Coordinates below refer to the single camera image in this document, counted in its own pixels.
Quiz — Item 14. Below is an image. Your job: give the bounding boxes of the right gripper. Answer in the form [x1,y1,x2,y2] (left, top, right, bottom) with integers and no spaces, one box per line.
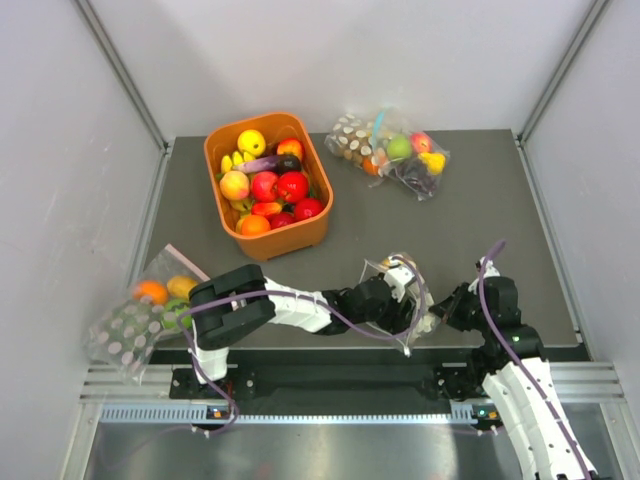
[429,280,493,332]

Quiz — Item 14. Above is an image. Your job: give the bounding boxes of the polka dot zip bag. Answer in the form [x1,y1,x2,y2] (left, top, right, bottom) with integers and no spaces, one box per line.
[360,252,441,358]

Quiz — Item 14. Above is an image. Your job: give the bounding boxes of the red fake apple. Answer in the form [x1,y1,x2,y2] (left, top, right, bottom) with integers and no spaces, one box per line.
[277,171,310,204]

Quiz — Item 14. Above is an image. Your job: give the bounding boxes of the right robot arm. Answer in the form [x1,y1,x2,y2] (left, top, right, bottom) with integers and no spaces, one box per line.
[429,276,600,479]

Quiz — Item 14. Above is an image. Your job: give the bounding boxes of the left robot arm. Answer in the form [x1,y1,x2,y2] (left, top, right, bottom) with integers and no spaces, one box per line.
[188,254,439,397]

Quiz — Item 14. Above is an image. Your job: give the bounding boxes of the purple fake grapes in bag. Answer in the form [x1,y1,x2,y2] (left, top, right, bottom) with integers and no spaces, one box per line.
[395,158,438,196]

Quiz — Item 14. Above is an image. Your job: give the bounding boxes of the yellow fake pear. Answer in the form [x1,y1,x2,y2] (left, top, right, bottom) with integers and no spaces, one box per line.
[418,152,447,176]

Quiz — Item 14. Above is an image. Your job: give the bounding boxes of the clear bag with fruit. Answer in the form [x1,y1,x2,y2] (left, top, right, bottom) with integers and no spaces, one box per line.
[370,107,450,201]

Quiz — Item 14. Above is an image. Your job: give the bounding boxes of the green fake apple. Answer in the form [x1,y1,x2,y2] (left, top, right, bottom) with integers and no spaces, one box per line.
[386,134,413,161]

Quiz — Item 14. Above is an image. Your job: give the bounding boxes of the red apple in bag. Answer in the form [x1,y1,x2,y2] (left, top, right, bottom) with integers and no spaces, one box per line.
[409,132,433,154]

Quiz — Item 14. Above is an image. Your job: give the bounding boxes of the brown polka dot bag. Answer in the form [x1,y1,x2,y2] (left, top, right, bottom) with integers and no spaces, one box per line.
[324,113,379,176]

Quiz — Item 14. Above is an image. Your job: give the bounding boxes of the fake eggplant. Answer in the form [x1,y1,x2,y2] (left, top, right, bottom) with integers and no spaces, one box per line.
[233,154,302,175]

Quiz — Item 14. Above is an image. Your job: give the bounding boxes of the yellow fruit in left bag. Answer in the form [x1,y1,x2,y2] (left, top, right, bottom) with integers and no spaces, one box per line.
[166,275,198,300]

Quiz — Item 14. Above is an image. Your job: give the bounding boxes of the green fruit in left bag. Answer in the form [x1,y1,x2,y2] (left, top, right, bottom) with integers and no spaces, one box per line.
[161,298,190,329]

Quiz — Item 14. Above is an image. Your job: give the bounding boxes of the fake banana bunch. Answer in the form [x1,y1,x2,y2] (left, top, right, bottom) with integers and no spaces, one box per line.
[220,150,256,174]

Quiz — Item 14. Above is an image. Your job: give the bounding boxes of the left zip bag with fruit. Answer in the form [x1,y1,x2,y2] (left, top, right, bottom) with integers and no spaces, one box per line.
[85,244,209,385]

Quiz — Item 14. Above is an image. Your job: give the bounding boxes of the orange in left bag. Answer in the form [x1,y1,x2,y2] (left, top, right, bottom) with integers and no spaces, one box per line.
[133,280,169,306]

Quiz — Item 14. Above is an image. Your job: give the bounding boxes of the dark red fruit in bin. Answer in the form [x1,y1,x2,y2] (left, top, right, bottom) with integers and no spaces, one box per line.
[293,197,324,221]

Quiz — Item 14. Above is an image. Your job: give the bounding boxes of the orange in bin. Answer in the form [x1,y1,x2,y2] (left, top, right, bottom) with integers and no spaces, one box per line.
[240,214,271,237]

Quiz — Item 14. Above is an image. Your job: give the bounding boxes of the orange plastic bin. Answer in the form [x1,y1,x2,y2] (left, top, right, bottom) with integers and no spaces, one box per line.
[204,112,334,261]

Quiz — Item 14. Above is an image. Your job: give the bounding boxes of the red yellow apple in bin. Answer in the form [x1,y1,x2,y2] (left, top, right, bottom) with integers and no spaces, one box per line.
[276,137,305,161]

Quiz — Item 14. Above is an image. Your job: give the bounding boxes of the peach in bin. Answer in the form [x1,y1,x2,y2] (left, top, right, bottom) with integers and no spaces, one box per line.
[219,170,251,201]

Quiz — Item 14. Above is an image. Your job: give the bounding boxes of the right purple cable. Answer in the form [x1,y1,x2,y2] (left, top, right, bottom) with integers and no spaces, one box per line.
[478,239,594,480]

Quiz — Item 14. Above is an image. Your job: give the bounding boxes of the purple cable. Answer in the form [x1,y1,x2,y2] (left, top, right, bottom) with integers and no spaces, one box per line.
[177,255,429,434]
[478,239,594,480]

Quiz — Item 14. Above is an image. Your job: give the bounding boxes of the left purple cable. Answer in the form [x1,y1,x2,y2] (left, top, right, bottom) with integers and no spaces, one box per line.
[177,255,429,434]

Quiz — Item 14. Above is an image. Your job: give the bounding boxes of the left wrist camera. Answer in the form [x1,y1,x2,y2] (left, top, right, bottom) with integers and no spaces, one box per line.
[382,265,420,301]

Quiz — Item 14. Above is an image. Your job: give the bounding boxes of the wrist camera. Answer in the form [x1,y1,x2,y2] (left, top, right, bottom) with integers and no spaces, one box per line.
[382,265,420,301]
[476,256,501,278]

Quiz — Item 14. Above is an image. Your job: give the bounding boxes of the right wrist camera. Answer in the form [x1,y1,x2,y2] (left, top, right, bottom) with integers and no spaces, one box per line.
[476,256,501,278]

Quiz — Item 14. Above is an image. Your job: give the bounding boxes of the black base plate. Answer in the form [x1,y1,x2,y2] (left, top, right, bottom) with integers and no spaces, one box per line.
[169,347,506,404]

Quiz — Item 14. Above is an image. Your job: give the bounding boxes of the grey cable duct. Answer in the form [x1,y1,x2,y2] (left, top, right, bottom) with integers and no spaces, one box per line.
[99,403,500,426]

